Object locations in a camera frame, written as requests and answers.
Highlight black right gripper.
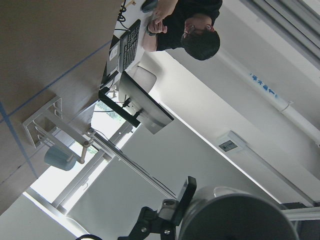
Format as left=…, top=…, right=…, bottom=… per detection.
left=117, top=176, right=197, bottom=240

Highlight grey cup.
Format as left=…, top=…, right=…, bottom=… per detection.
left=178, top=186, right=299, bottom=240

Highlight light blue cup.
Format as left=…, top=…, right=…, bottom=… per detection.
left=44, top=146, right=77, bottom=171

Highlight black computer monitor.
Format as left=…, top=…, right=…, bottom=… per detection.
left=118, top=71, right=174, bottom=134

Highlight black box with label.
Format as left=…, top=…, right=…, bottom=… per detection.
left=101, top=35, right=121, bottom=84

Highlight black keyboard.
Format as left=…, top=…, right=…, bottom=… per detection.
left=118, top=19, right=141, bottom=73

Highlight seated person black shirt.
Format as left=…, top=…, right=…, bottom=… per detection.
left=142, top=0, right=223, bottom=61

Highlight blue tape grid lines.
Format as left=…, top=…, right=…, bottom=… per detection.
left=0, top=41, right=112, bottom=180

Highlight black computer mouse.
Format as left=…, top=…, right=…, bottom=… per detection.
left=140, top=0, right=158, bottom=13

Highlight aluminium frame post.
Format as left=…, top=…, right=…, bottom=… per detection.
left=58, top=118, right=176, bottom=199

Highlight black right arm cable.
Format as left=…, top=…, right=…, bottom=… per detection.
left=74, top=233, right=101, bottom=240

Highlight white wall electrical box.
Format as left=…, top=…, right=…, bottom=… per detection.
left=217, top=130, right=248, bottom=153

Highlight white wire cup rack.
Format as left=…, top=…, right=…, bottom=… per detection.
left=22, top=96, right=96, bottom=170

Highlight white wall pipe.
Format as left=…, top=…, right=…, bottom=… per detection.
left=224, top=47, right=320, bottom=148

